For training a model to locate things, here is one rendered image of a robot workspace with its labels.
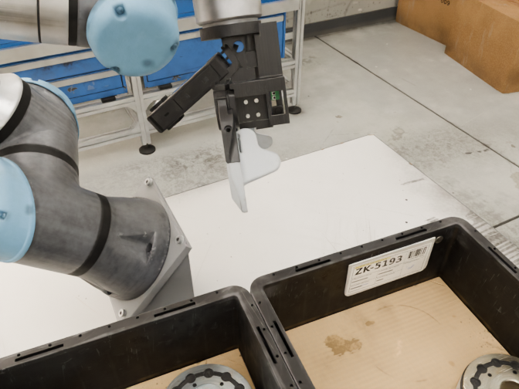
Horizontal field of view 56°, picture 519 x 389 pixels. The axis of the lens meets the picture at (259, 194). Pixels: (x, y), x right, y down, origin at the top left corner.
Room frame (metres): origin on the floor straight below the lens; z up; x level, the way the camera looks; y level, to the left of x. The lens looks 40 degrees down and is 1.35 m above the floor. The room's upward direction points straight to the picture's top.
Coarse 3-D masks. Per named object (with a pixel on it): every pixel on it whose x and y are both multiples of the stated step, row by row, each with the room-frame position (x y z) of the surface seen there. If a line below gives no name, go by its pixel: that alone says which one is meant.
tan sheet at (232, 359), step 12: (204, 360) 0.32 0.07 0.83; (216, 360) 0.32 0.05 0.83; (228, 360) 0.32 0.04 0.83; (240, 360) 0.32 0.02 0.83; (180, 372) 0.31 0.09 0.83; (240, 372) 0.31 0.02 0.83; (144, 384) 0.29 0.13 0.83; (156, 384) 0.29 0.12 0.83; (168, 384) 0.29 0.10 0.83; (252, 384) 0.29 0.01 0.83
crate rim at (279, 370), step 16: (224, 288) 0.35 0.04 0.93; (240, 288) 0.35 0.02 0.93; (176, 304) 0.33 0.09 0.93; (192, 304) 0.33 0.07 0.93; (208, 304) 0.33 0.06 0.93; (240, 304) 0.33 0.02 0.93; (128, 320) 0.31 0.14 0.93; (144, 320) 0.31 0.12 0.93; (160, 320) 0.31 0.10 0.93; (256, 320) 0.31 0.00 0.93; (80, 336) 0.29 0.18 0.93; (96, 336) 0.29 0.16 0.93; (112, 336) 0.29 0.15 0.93; (256, 336) 0.29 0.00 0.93; (32, 352) 0.27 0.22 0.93; (48, 352) 0.27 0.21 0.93; (64, 352) 0.27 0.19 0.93; (272, 352) 0.27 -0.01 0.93; (0, 368) 0.25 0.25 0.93; (16, 368) 0.26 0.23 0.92; (272, 368) 0.25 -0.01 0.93; (288, 384) 0.24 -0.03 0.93
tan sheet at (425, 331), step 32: (416, 288) 0.43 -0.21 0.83; (448, 288) 0.43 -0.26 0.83; (320, 320) 0.38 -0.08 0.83; (352, 320) 0.38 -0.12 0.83; (384, 320) 0.38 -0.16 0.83; (416, 320) 0.38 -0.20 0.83; (448, 320) 0.38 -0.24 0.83; (320, 352) 0.33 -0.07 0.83; (352, 352) 0.33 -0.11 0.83; (384, 352) 0.33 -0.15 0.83; (416, 352) 0.33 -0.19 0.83; (448, 352) 0.33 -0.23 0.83; (480, 352) 0.33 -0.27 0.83; (320, 384) 0.29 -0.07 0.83; (352, 384) 0.29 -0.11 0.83; (384, 384) 0.29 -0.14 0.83; (416, 384) 0.29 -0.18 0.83; (448, 384) 0.29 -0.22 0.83
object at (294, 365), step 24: (384, 240) 0.42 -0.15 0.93; (408, 240) 0.43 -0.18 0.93; (480, 240) 0.42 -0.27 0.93; (312, 264) 0.38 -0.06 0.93; (336, 264) 0.39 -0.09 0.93; (504, 264) 0.38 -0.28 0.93; (264, 288) 0.35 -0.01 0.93; (264, 312) 0.32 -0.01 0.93; (288, 360) 0.26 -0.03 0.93; (312, 384) 0.24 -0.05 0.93
